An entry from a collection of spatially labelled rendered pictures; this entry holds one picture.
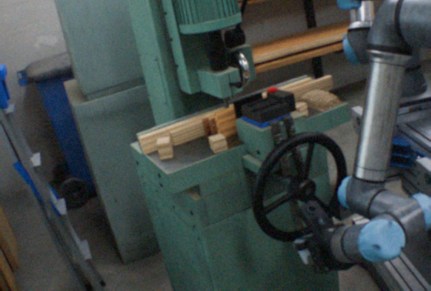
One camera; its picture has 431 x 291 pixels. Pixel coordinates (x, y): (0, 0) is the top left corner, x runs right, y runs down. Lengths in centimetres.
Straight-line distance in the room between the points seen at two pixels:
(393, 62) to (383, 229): 33
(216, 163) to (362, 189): 42
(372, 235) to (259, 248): 62
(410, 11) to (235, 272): 89
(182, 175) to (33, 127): 260
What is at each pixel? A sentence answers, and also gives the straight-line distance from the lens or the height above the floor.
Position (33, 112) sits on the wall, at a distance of 373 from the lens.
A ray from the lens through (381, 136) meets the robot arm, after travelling 102.
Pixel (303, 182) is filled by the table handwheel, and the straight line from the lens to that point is 120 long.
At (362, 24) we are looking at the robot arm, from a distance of 175.
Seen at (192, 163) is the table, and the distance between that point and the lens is 126.
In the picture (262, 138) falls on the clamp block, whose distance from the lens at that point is 122.
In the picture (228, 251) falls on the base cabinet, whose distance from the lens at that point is 141.
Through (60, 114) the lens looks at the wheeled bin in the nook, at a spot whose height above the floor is 64.
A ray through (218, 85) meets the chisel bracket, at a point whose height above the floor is 104.
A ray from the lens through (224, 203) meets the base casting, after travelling 134.
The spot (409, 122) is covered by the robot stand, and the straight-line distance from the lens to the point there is 178.
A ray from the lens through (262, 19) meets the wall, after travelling 407.
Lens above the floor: 140
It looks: 20 degrees down
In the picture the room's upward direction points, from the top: 12 degrees counter-clockwise
